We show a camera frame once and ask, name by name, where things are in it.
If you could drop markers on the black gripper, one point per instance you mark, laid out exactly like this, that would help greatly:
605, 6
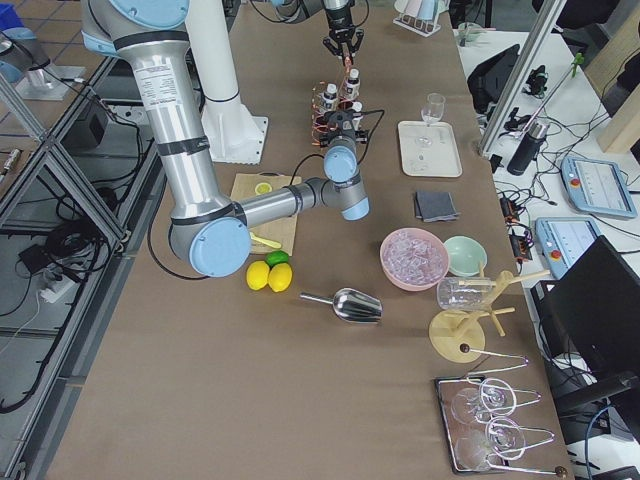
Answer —
361, 134
338, 21

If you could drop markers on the copper wire bottle basket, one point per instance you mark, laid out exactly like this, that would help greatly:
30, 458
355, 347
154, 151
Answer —
316, 109

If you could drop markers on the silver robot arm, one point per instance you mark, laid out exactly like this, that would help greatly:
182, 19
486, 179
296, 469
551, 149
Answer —
297, 11
180, 55

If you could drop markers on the tea bottle white cap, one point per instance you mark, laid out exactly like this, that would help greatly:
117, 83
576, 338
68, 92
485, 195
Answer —
329, 98

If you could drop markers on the white cup rack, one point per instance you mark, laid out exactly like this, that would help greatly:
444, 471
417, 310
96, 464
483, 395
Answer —
419, 16

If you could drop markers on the clear wine glass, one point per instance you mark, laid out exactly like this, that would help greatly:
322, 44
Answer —
431, 113

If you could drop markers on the cream rectangular tray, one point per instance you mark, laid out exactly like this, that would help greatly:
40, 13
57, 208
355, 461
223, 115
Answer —
429, 151

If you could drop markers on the halved lemon slice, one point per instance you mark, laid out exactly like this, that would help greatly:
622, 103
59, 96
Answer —
262, 188

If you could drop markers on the dark grey folded cloth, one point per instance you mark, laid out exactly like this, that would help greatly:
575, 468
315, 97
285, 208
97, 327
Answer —
434, 206

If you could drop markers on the wooden cutting board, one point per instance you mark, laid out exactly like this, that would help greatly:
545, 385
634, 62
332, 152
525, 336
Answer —
270, 215

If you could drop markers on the green lime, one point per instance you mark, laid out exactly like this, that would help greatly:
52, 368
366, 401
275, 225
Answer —
276, 257

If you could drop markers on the pink bowl with ice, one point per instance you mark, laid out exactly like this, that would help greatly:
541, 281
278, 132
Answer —
413, 259

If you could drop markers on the yellow lemon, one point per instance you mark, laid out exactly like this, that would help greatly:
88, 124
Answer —
280, 277
257, 275

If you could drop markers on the green bowl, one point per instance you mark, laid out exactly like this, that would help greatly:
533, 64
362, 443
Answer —
466, 256

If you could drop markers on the metal ice scoop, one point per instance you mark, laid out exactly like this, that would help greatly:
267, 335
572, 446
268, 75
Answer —
351, 305

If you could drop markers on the black thermos bottle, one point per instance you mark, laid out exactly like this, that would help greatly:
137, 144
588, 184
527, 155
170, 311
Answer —
528, 148

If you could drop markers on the clear glass jar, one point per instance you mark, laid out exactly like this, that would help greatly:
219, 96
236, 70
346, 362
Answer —
467, 294

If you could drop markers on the wooden cup tree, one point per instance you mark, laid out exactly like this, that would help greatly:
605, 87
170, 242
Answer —
458, 336

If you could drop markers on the blue teach pendant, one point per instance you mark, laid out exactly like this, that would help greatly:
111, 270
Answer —
563, 240
597, 186

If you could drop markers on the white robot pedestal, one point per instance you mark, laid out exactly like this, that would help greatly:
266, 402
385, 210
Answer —
235, 135

